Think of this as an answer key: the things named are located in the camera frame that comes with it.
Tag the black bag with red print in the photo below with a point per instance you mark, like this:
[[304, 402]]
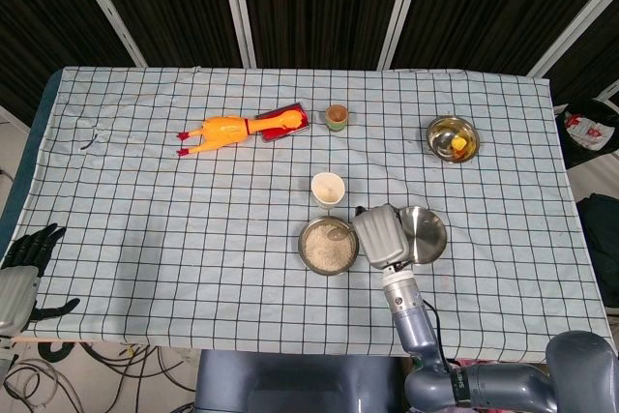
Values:
[[575, 152]]

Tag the steel bowl with yellow toy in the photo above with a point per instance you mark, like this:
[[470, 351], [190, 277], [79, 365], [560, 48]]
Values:
[[442, 142]]

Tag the yellow rubber chicken toy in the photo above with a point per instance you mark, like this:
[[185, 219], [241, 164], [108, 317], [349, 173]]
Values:
[[222, 130]]

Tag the shallow steel plate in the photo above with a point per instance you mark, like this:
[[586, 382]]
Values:
[[428, 236]]

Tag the white paper cup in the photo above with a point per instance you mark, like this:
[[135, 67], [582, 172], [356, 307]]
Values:
[[328, 190]]

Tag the grey black right robot hand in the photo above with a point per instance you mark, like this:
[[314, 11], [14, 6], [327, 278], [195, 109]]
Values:
[[382, 239]]

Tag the white metal frame post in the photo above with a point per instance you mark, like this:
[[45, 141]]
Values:
[[237, 7], [106, 7], [401, 7], [575, 21]]

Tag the light blue checked tablecloth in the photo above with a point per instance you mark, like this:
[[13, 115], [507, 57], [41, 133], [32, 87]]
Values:
[[193, 239]]

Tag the small yellow toy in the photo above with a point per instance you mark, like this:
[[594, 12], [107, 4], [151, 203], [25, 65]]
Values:
[[459, 143]]

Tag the small brown green jar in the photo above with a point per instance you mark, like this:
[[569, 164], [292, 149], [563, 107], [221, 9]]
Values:
[[337, 123]]

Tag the red flat tin case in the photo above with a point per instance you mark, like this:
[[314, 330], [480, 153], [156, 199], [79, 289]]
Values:
[[273, 135]]

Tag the dark bundle beside table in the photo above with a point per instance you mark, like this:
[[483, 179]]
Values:
[[602, 239]]

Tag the dark blue robot torso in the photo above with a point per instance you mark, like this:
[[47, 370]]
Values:
[[290, 384]]

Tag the blue grey right robot arm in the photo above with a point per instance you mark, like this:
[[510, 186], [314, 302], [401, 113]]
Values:
[[411, 321]]

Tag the steel bowl holding rice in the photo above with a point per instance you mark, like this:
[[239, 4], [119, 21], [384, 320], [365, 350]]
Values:
[[316, 222]]

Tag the clear plastic spoon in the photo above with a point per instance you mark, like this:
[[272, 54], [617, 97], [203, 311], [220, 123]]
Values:
[[338, 233]]

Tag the grey black left robot hand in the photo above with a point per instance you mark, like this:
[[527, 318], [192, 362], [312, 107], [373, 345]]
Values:
[[17, 287]]

